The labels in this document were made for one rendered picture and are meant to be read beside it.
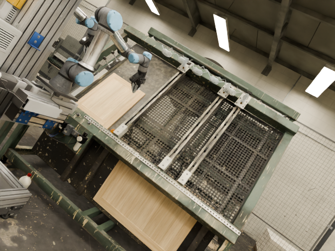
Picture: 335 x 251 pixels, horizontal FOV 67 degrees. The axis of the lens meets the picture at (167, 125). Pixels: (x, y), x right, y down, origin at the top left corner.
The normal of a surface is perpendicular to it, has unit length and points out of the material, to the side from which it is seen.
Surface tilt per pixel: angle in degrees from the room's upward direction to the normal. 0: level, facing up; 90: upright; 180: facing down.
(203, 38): 90
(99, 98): 59
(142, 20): 90
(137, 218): 90
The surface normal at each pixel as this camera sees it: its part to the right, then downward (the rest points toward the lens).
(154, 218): -0.22, -0.12
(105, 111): 0.10, -0.53
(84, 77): 0.61, 0.60
